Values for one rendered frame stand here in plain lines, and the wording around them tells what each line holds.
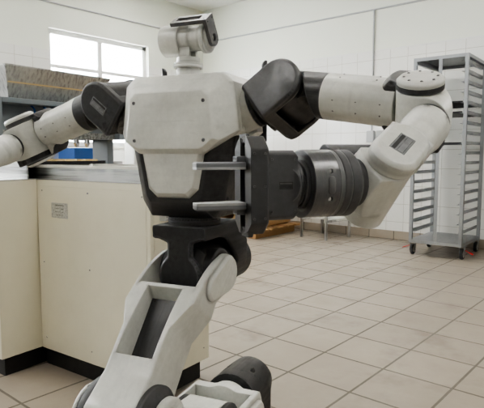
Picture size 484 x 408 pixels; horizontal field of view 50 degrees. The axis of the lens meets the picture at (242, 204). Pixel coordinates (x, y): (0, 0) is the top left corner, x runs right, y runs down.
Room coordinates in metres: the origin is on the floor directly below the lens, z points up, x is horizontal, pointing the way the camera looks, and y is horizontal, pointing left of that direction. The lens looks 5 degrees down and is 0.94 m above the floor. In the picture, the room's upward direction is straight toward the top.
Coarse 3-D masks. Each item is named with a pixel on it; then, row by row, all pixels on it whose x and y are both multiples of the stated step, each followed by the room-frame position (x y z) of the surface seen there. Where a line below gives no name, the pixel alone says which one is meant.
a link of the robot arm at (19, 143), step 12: (12, 132) 1.33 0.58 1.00; (24, 132) 1.33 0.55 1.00; (0, 144) 1.26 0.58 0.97; (12, 144) 1.29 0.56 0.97; (24, 144) 1.33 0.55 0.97; (36, 144) 1.34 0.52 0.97; (0, 156) 1.24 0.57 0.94; (12, 156) 1.28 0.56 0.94; (24, 156) 1.34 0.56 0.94; (36, 156) 1.34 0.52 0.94
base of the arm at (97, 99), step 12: (96, 84) 1.20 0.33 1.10; (84, 96) 1.22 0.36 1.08; (96, 96) 1.20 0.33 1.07; (108, 96) 1.19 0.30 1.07; (120, 96) 1.19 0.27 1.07; (84, 108) 1.23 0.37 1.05; (96, 108) 1.21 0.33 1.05; (108, 108) 1.19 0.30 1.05; (120, 108) 1.18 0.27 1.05; (96, 120) 1.22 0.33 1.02; (108, 120) 1.20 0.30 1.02; (120, 120) 1.20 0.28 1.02; (108, 132) 1.21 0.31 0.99; (120, 132) 1.24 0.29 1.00
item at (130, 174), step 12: (36, 168) 2.28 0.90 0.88; (48, 168) 2.24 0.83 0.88; (60, 168) 2.19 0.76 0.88; (72, 168) 2.14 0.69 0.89; (84, 168) 2.10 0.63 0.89; (96, 168) 2.05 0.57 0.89; (108, 168) 2.01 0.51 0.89; (120, 168) 1.98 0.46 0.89; (132, 168) 1.94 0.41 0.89; (84, 180) 2.10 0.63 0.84; (96, 180) 2.06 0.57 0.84; (108, 180) 2.02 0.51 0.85; (120, 180) 1.98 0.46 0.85; (132, 180) 1.94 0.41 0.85
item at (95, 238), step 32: (64, 192) 2.16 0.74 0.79; (96, 192) 2.04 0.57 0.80; (128, 192) 1.94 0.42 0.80; (64, 224) 2.16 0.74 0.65; (96, 224) 2.04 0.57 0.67; (128, 224) 1.94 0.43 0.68; (64, 256) 2.17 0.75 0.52; (96, 256) 2.05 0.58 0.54; (128, 256) 1.94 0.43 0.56; (64, 288) 2.17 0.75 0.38; (96, 288) 2.05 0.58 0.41; (128, 288) 1.94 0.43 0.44; (64, 320) 2.17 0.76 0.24; (96, 320) 2.05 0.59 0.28; (64, 352) 2.18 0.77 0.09; (96, 352) 2.06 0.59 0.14; (192, 352) 2.06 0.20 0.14
